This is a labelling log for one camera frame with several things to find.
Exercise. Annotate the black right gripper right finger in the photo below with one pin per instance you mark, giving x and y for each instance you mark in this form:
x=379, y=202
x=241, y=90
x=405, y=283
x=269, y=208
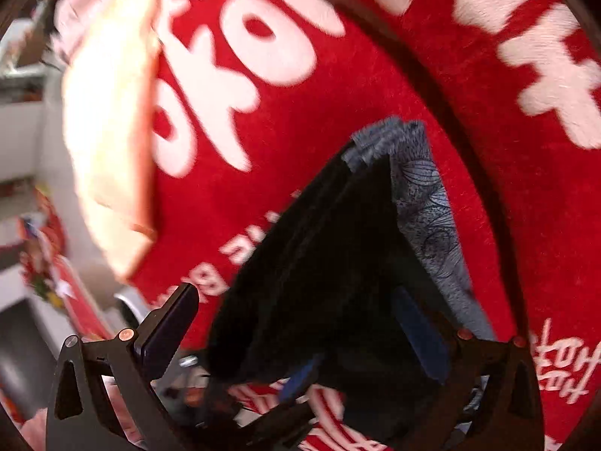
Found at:
x=470, y=393

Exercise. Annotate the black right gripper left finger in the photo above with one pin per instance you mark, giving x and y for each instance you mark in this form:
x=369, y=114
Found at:
x=80, y=414

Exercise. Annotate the black pants with grey waistband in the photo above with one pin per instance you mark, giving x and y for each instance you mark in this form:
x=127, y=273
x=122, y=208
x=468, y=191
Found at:
x=322, y=286

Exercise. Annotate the red blanket with white characters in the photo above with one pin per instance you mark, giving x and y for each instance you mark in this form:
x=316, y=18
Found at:
x=254, y=98

